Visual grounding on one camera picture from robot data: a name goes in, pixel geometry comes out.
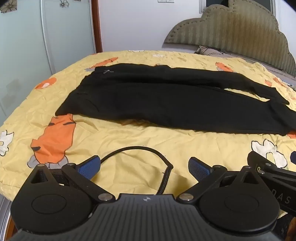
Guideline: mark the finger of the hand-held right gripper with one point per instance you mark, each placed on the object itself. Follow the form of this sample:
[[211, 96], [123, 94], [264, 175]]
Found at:
[[293, 158], [261, 161]]

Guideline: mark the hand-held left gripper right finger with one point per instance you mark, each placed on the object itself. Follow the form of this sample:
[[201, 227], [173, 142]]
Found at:
[[198, 168]]

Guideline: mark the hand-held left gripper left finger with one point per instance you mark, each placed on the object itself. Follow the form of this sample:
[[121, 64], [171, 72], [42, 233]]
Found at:
[[89, 166]]

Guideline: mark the black pants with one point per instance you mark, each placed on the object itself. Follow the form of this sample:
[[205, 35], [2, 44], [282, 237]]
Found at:
[[161, 104]]

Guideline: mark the yellow printed blanket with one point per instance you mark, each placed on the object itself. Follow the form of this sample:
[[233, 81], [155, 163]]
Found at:
[[111, 136]]

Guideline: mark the patterned pillow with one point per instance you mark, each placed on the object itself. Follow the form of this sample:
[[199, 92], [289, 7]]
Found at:
[[205, 50]]

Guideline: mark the frosted glass wardrobe door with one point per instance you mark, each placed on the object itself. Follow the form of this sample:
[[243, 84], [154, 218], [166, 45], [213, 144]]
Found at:
[[20, 58], [69, 34]]

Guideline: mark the olive padded headboard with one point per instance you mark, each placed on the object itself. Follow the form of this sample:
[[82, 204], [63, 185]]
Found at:
[[242, 30]]

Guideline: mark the brown wooden door frame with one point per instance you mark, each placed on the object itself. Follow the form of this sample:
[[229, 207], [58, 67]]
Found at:
[[97, 25]]

